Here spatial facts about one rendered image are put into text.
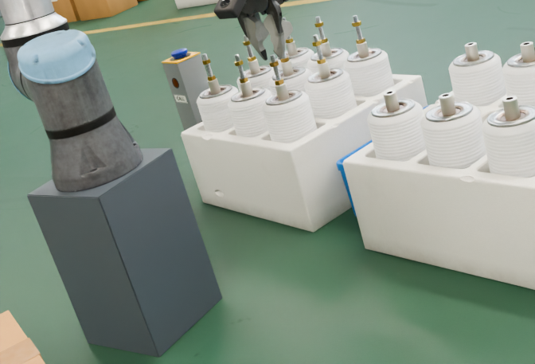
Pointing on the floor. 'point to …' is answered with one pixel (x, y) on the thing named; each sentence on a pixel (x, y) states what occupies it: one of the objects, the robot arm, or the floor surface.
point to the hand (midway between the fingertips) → (269, 53)
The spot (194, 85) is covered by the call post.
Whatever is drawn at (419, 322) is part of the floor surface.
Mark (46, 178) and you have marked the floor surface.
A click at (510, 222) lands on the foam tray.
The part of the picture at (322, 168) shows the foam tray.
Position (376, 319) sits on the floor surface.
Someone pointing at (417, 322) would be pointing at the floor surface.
